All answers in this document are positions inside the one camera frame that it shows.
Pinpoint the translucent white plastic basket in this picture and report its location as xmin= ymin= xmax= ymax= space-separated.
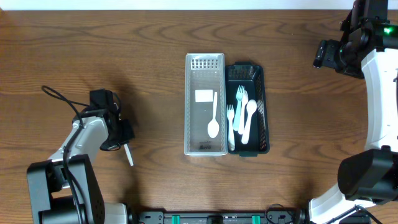
xmin=184 ymin=53 xmax=228 ymax=157

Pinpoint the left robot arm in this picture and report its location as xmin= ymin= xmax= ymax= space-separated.
xmin=27 ymin=89 xmax=138 ymax=224

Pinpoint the white label sticker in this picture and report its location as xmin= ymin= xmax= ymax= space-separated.
xmin=195 ymin=90 xmax=213 ymax=103

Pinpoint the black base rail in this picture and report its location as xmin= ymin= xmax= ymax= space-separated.
xmin=127 ymin=208 xmax=311 ymax=224

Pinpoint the white spoon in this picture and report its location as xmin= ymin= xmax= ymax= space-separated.
xmin=241 ymin=100 xmax=257 ymax=144
xmin=207 ymin=92 xmax=220 ymax=139
xmin=124 ymin=144 xmax=134 ymax=166

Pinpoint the mint green plastic fork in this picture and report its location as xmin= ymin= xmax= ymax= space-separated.
xmin=233 ymin=85 xmax=244 ymax=131

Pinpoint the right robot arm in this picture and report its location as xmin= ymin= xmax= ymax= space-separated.
xmin=298 ymin=0 xmax=397 ymax=223

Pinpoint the white plastic fork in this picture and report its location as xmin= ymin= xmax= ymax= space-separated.
xmin=226 ymin=105 xmax=235 ymax=151

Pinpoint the dark green plastic basket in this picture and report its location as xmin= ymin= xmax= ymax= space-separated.
xmin=225 ymin=62 xmax=270 ymax=157

